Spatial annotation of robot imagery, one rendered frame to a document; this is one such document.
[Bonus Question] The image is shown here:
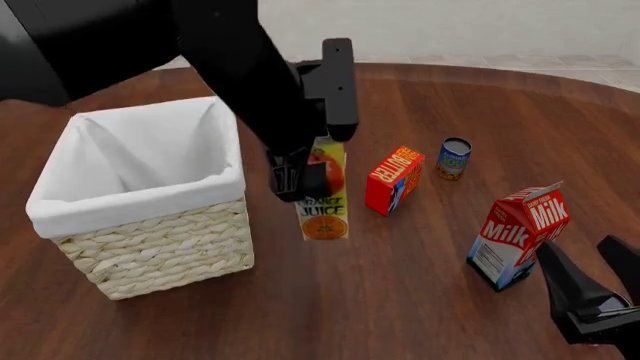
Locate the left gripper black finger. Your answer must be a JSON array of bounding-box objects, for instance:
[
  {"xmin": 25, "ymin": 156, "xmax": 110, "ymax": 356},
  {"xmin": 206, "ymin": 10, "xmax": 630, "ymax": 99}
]
[{"xmin": 297, "ymin": 162, "xmax": 335, "ymax": 203}]

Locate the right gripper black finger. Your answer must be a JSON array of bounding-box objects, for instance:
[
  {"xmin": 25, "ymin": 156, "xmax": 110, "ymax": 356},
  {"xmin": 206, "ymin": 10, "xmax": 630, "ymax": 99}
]
[
  {"xmin": 596, "ymin": 234, "xmax": 640, "ymax": 307},
  {"xmin": 535, "ymin": 239, "xmax": 633, "ymax": 315}
]

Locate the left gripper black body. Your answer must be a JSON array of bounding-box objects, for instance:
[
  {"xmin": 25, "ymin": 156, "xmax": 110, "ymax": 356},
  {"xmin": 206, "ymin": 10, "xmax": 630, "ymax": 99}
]
[{"xmin": 268, "ymin": 145, "xmax": 307, "ymax": 204}]

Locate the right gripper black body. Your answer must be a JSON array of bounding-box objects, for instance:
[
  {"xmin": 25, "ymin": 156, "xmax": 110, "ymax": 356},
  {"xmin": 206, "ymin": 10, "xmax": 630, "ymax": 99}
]
[{"xmin": 549, "ymin": 294, "xmax": 640, "ymax": 360}]

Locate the orange juice carton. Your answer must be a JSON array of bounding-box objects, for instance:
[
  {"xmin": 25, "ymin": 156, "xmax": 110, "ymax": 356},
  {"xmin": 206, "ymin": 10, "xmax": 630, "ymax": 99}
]
[{"xmin": 295, "ymin": 135, "xmax": 350, "ymax": 243}]

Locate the wicker basket with white liner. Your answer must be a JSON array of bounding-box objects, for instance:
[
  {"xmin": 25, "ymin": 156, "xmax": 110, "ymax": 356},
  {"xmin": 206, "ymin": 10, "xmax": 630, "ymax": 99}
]
[{"xmin": 25, "ymin": 95, "xmax": 256, "ymax": 301}]

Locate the red and white milk carton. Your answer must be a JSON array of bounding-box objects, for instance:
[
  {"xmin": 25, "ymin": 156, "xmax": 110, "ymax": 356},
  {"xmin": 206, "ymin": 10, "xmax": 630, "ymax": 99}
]
[{"xmin": 465, "ymin": 180, "xmax": 572, "ymax": 294}]

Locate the red butter box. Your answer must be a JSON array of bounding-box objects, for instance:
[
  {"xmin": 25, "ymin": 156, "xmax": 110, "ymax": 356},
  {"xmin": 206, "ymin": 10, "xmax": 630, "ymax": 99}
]
[{"xmin": 364, "ymin": 144, "xmax": 427, "ymax": 218}]

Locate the blue soup can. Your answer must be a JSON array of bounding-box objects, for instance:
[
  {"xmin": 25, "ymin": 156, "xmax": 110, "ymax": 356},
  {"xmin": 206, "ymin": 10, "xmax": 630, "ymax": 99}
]
[{"xmin": 435, "ymin": 136, "xmax": 474, "ymax": 182}]

